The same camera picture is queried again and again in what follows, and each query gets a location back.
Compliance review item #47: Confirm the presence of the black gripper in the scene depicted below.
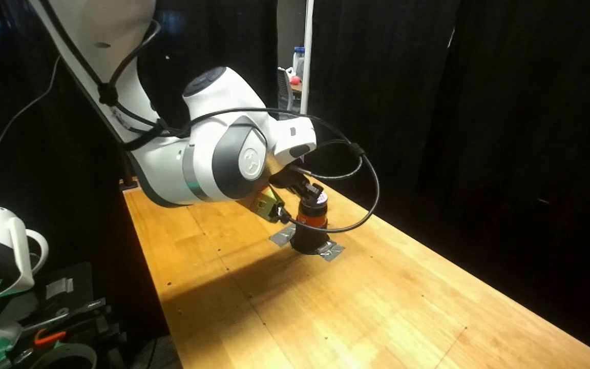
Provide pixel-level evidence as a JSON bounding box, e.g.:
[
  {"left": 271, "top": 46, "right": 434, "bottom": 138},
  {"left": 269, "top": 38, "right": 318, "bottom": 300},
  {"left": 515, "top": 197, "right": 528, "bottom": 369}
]
[{"left": 269, "top": 166, "right": 330, "bottom": 207}]

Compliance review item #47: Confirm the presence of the dark bottle with purple cap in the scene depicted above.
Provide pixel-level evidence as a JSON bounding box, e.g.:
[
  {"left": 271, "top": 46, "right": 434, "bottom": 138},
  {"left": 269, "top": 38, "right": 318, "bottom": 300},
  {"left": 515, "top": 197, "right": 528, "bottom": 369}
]
[{"left": 288, "top": 190, "right": 331, "bottom": 255}]

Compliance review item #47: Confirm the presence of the small grey tray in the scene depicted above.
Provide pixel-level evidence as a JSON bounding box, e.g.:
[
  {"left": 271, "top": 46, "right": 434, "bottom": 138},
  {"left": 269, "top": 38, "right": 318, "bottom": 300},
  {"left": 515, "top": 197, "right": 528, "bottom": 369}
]
[{"left": 269, "top": 224, "right": 299, "bottom": 247}]

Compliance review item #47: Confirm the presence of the white vertical pole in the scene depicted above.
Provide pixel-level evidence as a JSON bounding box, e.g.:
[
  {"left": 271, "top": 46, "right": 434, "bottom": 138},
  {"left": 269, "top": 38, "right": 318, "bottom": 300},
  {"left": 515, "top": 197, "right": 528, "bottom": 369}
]
[{"left": 299, "top": 0, "right": 316, "bottom": 116}]

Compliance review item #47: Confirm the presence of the black curtain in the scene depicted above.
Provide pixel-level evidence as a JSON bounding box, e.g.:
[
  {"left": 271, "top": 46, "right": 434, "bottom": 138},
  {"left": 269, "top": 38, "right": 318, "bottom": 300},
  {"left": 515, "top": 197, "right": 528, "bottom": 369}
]
[{"left": 307, "top": 0, "right": 590, "bottom": 356}]

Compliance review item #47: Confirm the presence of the tape roll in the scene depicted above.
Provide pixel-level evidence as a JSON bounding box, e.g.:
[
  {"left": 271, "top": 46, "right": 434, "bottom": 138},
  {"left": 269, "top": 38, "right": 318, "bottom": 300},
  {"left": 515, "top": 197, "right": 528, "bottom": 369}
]
[{"left": 26, "top": 341, "right": 98, "bottom": 369}]

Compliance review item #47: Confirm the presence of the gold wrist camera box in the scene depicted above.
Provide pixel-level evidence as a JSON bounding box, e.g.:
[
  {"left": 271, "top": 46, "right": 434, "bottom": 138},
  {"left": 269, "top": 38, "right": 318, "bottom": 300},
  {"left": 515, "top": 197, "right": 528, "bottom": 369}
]
[{"left": 248, "top": 186, "right": 288, "bottom": 224}]

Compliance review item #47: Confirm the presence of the gray square base plate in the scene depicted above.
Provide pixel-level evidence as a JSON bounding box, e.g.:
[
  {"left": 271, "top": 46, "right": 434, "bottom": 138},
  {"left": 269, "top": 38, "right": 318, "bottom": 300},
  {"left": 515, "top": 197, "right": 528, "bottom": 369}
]
[{"left": 316, "top": 237, "right": 345, "bottom": 265}]

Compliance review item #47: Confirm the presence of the orange handled clamp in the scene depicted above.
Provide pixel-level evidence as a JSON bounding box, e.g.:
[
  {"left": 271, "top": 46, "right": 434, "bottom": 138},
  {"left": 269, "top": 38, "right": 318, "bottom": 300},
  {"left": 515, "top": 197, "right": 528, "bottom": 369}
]
[{"left": 30, "top": 327, "right": 70, "bottom": 348}]

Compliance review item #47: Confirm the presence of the thin black hanging cable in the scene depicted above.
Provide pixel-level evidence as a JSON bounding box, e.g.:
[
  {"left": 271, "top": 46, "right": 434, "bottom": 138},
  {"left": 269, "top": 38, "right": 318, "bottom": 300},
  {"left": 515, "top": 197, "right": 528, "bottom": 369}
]
[{"left": 0, "top": 55, "right": 61, "bottom": 188}]

